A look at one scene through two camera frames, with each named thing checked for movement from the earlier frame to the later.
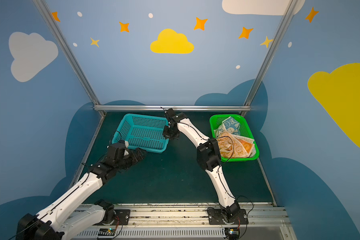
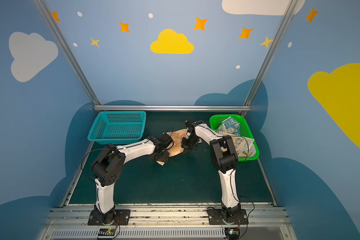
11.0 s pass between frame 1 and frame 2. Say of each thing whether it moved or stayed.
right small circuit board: stayed
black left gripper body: moved
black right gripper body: moved
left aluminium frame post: stayed
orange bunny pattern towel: moved
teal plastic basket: moved
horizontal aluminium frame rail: stayed
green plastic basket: stayed
